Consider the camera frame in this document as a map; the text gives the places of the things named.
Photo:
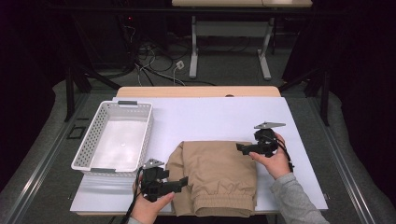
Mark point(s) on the person's right hand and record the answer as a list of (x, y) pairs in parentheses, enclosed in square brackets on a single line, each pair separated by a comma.
[(275, 163)]

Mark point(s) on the person's left hand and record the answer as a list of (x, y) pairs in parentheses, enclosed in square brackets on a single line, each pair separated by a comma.
[(149, 208)]

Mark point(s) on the tan pants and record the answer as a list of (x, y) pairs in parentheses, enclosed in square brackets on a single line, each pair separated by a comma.
[(218, 177)]

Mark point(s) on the white desk with grey legs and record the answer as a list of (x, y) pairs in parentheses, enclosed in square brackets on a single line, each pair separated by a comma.
[(230, 29)]

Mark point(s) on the white perforated plastic basket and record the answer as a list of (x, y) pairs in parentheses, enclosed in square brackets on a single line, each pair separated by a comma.
[(118, 146)]

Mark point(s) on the white power plug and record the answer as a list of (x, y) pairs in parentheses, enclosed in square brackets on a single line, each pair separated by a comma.
[(180, 64)]

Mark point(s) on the black metal stand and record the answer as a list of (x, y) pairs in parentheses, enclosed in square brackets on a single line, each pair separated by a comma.
[(325, 93), (70, 93)]

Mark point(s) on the aluminium floor rail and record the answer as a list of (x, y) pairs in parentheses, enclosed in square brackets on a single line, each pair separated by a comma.
[(345, 168), (40, 165)]

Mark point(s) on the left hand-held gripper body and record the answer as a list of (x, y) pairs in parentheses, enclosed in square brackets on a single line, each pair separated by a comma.
[(152, 183)]

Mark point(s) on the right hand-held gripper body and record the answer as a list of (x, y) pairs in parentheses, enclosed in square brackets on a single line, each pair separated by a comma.
[(266, 143)]

